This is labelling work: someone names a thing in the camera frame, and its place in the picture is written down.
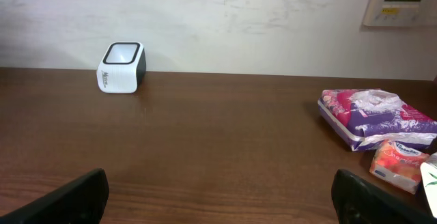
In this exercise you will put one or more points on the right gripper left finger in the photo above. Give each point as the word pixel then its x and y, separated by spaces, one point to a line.
pixel 82 200

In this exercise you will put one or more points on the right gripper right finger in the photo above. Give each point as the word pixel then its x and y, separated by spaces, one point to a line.
pixel 357 201

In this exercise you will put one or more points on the orange small tissue pack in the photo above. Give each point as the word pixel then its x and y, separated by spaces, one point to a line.
pixel 398 165

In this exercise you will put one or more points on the white bamboo print tube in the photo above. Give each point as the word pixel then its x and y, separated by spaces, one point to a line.
pixel 428 174

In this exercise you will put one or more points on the red purple tissue pack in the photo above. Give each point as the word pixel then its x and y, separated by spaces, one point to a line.
pixel 364 118

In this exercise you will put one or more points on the white barcode scanner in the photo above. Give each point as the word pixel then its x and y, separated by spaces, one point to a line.
pixel 122 68

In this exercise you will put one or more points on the white wall control panel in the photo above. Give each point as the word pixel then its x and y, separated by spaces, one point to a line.
pixel 400 13

